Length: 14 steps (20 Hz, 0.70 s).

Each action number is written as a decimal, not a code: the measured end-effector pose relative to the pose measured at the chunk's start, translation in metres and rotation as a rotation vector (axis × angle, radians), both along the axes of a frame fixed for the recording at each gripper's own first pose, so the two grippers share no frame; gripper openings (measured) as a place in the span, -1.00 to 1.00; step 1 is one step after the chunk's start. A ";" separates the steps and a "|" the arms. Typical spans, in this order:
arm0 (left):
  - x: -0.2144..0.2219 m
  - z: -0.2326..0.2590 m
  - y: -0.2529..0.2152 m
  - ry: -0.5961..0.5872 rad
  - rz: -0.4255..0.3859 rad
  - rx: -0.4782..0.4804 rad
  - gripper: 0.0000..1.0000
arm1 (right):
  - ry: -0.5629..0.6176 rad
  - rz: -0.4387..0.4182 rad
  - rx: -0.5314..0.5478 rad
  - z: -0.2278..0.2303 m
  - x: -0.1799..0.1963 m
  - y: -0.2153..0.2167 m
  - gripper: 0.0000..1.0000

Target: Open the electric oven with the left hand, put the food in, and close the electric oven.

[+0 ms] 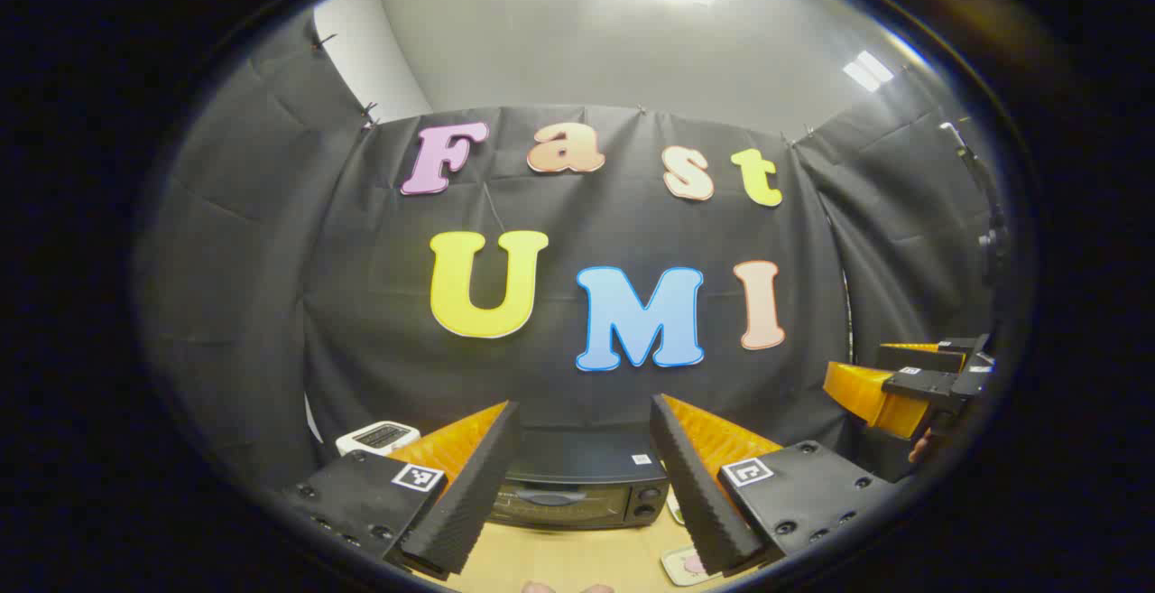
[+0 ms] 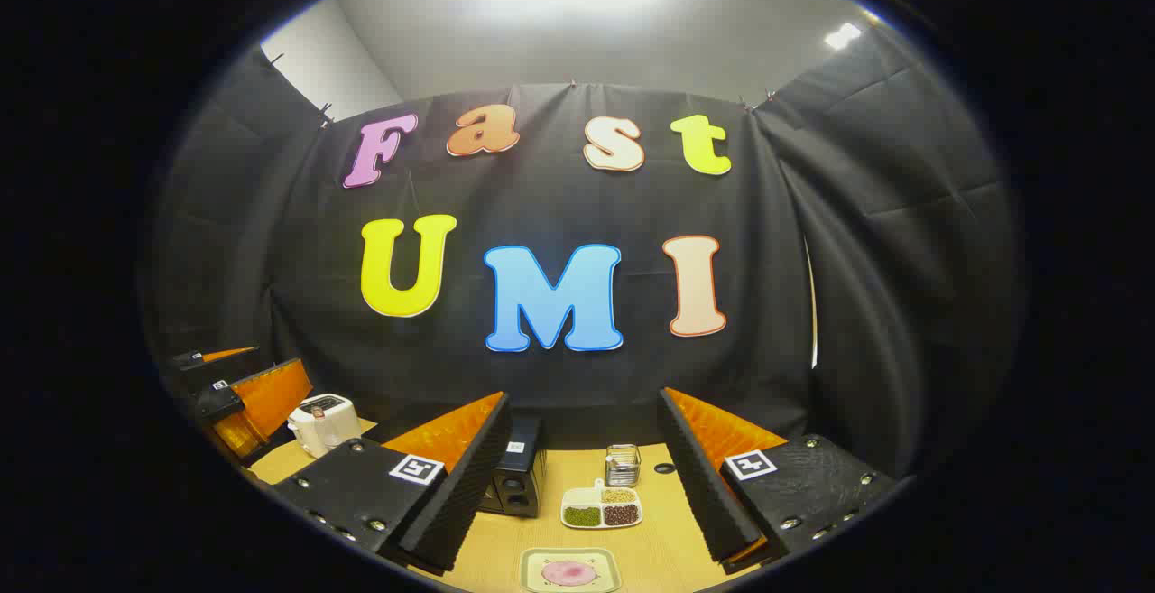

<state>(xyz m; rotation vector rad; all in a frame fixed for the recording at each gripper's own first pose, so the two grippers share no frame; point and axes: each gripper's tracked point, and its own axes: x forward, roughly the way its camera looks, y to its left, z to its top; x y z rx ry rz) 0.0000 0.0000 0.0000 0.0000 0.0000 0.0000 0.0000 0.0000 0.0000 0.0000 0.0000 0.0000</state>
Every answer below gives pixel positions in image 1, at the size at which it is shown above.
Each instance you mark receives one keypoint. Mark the black electric oven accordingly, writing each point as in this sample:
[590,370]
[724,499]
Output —
[577,503]

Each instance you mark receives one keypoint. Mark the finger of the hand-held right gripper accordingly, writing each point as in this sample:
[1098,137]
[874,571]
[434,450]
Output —
[925,358]
[866,394]

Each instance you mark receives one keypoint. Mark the black backdrop cloth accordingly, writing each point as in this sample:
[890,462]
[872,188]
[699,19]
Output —
[361,304]

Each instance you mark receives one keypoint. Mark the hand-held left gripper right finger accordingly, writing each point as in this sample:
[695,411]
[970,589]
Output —
[695,494]

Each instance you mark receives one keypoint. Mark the black tripod stand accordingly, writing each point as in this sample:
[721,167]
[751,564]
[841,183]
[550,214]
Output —
[988,232]

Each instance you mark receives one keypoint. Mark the white divided plate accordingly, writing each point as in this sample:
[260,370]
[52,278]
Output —
[674,510]

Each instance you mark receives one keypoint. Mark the square cream plate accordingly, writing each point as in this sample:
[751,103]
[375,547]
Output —
[672,568]

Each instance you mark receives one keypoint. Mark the small ceiling light panel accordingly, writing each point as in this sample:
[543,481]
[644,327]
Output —
[868,71]

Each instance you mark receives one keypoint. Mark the white toaster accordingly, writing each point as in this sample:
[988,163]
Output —
[379,437]

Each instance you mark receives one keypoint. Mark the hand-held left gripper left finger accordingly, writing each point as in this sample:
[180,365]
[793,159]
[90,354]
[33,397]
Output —
[474,494]

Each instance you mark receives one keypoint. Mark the pink ham slice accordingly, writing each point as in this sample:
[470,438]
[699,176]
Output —
[695,564]

